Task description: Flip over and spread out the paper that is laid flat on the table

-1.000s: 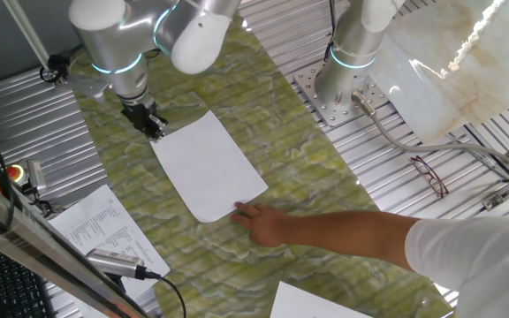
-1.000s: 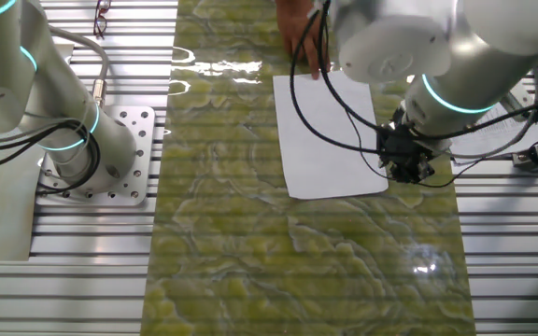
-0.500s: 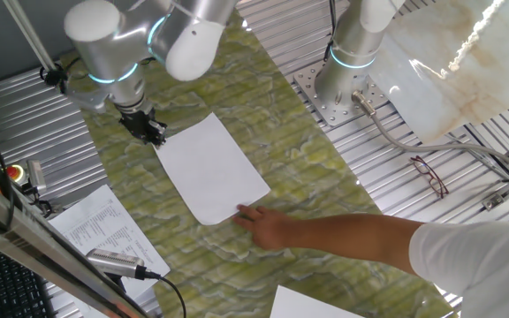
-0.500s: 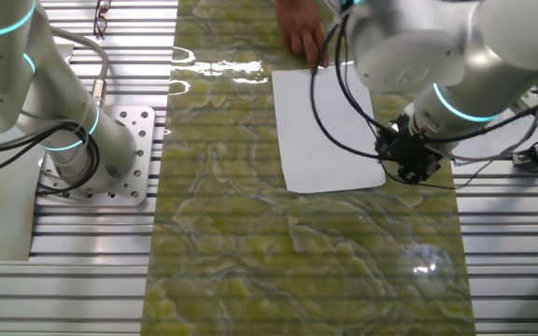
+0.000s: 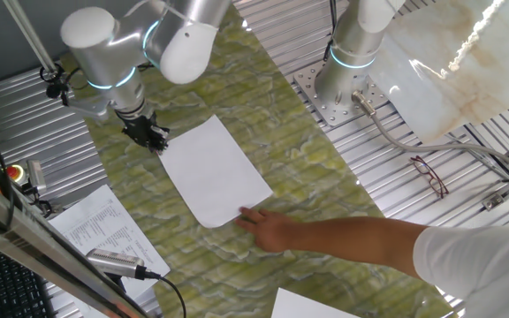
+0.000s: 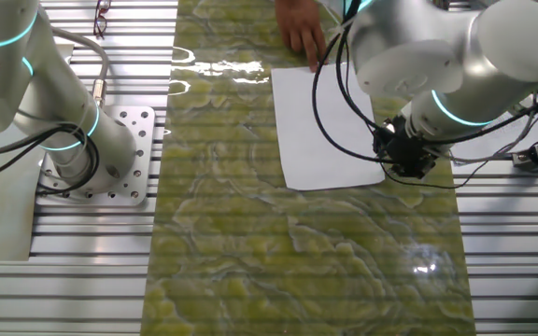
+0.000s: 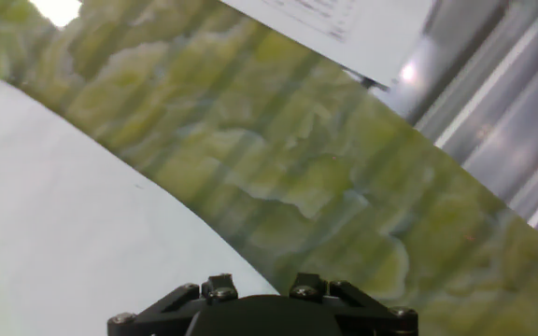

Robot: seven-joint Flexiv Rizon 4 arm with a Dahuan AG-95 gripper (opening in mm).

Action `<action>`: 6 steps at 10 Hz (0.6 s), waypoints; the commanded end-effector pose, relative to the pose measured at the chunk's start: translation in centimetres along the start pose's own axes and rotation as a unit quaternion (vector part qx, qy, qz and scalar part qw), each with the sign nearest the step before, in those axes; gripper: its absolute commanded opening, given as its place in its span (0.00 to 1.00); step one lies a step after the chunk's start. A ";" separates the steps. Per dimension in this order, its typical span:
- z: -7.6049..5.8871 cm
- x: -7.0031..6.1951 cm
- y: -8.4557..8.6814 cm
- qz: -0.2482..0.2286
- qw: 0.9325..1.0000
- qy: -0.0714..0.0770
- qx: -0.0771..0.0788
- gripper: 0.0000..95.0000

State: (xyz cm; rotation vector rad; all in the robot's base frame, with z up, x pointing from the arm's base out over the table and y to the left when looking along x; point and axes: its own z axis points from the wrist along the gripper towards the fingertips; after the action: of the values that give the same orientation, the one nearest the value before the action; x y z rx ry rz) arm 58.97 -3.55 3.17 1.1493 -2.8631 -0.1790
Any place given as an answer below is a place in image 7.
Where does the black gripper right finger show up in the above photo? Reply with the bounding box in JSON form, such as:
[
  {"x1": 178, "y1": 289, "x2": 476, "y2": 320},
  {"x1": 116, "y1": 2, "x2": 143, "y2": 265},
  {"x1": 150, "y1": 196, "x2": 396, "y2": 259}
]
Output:
[{"x1": 289, "y1": 273, "x2": 419, "y2": 336}]

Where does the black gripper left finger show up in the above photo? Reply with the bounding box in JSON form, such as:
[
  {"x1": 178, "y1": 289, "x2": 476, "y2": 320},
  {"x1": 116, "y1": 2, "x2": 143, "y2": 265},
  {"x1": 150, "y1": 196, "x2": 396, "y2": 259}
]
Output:
[{"x1": 106, "y1": 273, "x2": 240, "y2": 336}]

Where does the white paper sheet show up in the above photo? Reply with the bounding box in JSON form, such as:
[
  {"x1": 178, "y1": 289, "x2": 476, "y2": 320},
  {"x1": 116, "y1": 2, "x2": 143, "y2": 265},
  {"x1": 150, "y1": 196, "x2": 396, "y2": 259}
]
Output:
[{"x1": 0, "y1": 67, "x2": 280, "y2": 336}]

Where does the green marble-pattern mat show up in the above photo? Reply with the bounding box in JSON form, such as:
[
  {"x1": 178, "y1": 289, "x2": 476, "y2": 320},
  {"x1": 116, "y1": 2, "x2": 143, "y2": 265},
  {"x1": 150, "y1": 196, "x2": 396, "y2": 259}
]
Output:
[{"x1": 0, "y1": 0, "x2": 538, "y2": 336}]

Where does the white paper with printed list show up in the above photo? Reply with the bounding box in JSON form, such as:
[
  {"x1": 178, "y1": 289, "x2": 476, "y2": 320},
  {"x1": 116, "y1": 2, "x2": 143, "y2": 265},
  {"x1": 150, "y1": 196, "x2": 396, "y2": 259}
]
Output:
[{"x1": 219, "y1": 0, "x2": 436, "y2": 92}]

